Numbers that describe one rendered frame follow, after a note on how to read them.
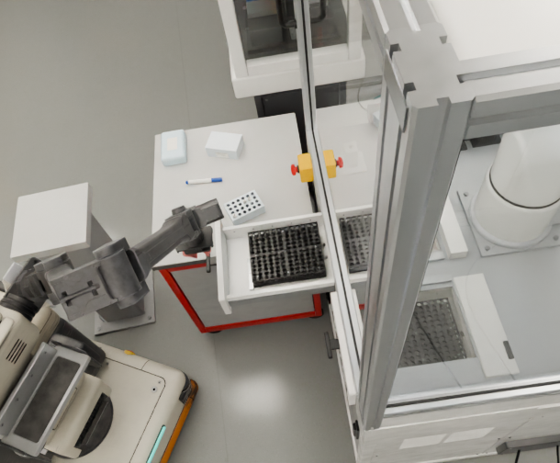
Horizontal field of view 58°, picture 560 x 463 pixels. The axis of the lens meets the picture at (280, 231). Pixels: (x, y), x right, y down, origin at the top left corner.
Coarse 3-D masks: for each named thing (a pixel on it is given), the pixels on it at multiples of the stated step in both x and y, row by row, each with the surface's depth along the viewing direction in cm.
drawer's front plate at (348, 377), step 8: (336, 296) 141; (336, 304) 139; (336, 312) 138; (336, 320) 137; (336, 328) 139; (344, 336) 134; (344, 344) 133; (344, 352) 132; (344, 360) 131; (344, 368) 130; (344, 376) 134; (352, 376) 128; (352, 384) 127; (352, 392) 126; (352, 400) 130
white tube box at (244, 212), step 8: (248, 192) 180; (232, 200) 179; (240, 200) 178; (248, 200) 179; (256, 200) 178; (232, 208) 177; (240, 208) 177; (248, 208) 176; (256, 208) 176; (264, 208) 177; (232, 216) 175; (240, 216) 175; (248, 216) 176
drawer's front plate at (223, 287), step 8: (216, 224) 158; (216, 232) 156; (216, 240) 155; (224, 240) 162; (216, 248) 153; (224, 248) 159; (224, 256) 156; (224, 264) 154; (224, 272) 152; (224, 280) 149; (224, 288) 147; (224, 296) 145; (224, 304) 147
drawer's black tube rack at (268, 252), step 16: (304, 224) 158; (256, 240) 157; (272, 240) 156; (288, 240) 159; (304, 240) 155; (256, 256) 153; (272, 256) 156; (288, 256) 153; (304, 256) 152; (320, 256) 155; (272, 272) 154; (288, 272) 149; (304, 272) 153; (320, 272) 149
